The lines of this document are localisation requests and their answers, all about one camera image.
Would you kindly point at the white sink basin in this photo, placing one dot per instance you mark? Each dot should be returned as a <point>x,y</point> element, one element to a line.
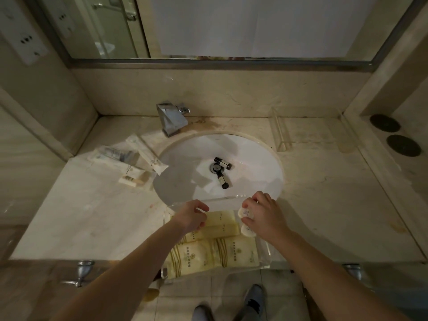
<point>187,163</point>

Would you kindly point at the person's shoe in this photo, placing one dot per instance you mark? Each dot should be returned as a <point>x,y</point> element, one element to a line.
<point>250,302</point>
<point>203,314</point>

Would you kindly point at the chrome sink drain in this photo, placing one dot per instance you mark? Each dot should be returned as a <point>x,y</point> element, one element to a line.
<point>214,169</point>

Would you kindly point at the person's left forearm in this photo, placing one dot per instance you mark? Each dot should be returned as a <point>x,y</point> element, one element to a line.
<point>127,280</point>

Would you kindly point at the clear razor packet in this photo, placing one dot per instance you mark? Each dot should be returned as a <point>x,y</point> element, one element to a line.
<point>113,153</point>

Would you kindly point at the clear acrylic organizer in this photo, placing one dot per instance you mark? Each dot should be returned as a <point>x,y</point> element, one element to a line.
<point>279,133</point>

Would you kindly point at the clear acrylic tray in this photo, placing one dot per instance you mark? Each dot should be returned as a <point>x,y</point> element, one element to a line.
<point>264,257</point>

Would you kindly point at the metal-framed wall mirror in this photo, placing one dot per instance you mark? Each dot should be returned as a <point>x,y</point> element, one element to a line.
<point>100,30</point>

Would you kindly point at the person's left hand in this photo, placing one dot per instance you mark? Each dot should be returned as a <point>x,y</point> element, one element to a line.
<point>189,217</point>

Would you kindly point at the black round coaster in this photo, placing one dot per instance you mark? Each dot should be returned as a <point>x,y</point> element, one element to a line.
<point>384,123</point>
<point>404,145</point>

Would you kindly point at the white paper sheet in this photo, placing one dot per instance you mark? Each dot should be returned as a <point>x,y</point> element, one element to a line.
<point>267,23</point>

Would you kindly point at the chrome towel bar bracket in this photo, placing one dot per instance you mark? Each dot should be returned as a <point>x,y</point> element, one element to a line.
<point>353,270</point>
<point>83,270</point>

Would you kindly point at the yellow cloth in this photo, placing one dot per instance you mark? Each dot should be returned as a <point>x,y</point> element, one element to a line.
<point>151,294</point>

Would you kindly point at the yellow amenity packets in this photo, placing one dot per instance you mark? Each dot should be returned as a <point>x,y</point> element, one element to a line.
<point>239,252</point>
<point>194,259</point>
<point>220,218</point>
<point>217,233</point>

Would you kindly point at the small round soap packet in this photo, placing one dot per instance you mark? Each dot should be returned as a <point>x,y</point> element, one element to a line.
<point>247,231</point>
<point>245,213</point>

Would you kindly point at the small black-capped bottle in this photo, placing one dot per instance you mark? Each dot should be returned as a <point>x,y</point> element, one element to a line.
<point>223,181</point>
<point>223,163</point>

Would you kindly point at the small cream box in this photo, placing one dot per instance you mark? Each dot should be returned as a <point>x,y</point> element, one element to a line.
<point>132,179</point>

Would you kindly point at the person's left shoe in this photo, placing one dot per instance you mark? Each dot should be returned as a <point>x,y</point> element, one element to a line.
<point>203,314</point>

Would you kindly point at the person's right shoe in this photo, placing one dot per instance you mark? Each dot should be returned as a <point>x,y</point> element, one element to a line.
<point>250,302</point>

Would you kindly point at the white wall outlet panel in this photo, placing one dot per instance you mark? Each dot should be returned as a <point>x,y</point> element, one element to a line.
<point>21,33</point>

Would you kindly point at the chrome faucet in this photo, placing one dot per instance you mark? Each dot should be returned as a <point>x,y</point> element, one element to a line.
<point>174,118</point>

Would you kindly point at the person's right hand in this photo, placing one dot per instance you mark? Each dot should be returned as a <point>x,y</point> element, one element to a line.
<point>269,220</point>

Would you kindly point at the person's right forearm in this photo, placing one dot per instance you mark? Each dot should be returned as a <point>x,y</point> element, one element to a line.
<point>327,280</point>

